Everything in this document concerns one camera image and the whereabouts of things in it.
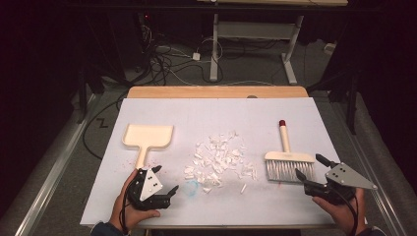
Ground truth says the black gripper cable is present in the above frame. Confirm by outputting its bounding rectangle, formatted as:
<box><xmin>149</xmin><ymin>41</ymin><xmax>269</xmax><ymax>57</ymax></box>
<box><xmin>119</xmin><ymin>188</ymin><xmax>132</xmax><ymax>235</ymax></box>
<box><xmin>328</xmin><ymin>186</ymin><xmax>360</xmax><ymax>236</ymax></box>

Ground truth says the white table mat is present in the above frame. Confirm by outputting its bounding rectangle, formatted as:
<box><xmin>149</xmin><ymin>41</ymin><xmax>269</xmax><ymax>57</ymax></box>
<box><xmin>79</xmin><ymin>96</ymin><xmax>342</xmax><ymax>228</ymax></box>

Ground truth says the person's right hand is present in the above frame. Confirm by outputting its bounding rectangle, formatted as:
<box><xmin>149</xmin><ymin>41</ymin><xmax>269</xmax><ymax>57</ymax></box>
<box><xmin>311</xmin><ymin>188</ymin><xmax>368</xmax><ymax>234</ymax></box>

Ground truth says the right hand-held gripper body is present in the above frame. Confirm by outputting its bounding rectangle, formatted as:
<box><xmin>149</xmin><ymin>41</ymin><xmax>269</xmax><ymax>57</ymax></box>
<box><xmin>303</xmin><ymin>162</ymin><xmax>379</xmax><ymax>207</ymax></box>

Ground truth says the person's right sleeve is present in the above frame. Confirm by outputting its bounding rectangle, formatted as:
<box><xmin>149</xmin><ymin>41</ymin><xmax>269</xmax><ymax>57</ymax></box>
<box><xmin>355</xmin><ymin>225</ymin><xmax>387</xmax><ymax>236</ymax></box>

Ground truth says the white metal desk frame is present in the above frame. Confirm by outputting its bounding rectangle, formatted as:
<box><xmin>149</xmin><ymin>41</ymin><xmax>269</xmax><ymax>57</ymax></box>
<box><xmin>208</xmin><ymin>13</ymin><xmax>305</xmax><ymax>86</ymax></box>

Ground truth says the cream hand brush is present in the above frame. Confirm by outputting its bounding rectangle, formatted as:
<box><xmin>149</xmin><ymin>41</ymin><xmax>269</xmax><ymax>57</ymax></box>
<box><xmin>264</xmin><ymin>119</ymin><xmax>317</xmax><ymax>183</ymax></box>

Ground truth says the tangle of floor cables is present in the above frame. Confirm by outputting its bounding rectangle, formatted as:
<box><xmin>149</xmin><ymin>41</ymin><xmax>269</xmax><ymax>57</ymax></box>
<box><xmin>82</xmin><ymin>23</ymin><xmax>279</xmax><ymax>161</ymax></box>

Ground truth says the black metal stand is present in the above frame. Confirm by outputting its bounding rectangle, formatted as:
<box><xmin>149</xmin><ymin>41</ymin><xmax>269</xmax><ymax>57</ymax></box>
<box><xmin>308</xmin><ymin>65</ymin><xmax>362</xmax><ymax>136</ymax></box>
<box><xmin>76</xmin><ymin>65</ymin><xmax>106</xmax><ymax>125</ymax></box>

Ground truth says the person's sleeve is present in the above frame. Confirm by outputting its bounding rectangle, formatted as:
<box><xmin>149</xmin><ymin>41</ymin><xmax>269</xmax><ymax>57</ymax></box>
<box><xmin>89</xmin><ymin>220</ymin><xmax>130</xmax><ymax>236</ymax></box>
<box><xmin>355</xmin><ymin>225</ymin><xmax>387</xmax><ymax>236</ymax></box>

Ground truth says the person's left sleeve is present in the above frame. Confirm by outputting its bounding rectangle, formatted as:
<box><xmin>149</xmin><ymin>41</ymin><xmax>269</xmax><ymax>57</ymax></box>
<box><xmin>89</xmin><ymin>220</ymin><xmax>130</xmax><ymax>236</ymax></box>

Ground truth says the person's left hand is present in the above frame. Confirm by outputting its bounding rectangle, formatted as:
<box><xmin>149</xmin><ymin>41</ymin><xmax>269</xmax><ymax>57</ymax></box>
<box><xmin>108</xmin><ymin>168</ymin><xmax>161</xmax><ymax>232</ymax></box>

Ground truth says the cream plastic dustpan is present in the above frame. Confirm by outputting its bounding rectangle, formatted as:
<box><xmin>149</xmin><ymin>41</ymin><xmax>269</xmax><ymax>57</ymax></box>
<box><xmin>122</xmin><ymin>123</ymin><xmax>175</xmax><ymax>170</ymax></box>

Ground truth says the pile of white paper scraps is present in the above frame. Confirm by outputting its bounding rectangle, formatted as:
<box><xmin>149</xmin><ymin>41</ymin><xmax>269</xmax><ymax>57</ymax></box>
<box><xmin>183</xmin><ymin>130</ymin><xmax>259</xmax><ymax>195</ymax></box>

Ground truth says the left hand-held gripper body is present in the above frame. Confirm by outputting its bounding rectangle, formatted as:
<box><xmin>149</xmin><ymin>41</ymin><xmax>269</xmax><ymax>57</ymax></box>
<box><xmin>126</xmin><ymin>167</ymin><xmax>172</xmax><ymax>211</ymax></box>

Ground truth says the wooden table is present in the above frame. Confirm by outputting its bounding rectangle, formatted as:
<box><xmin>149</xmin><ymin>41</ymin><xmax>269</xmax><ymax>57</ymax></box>
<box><xmin>126</xmin><ymin>86</ymin><xmax>310</xmax><ymax>99</ymax></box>

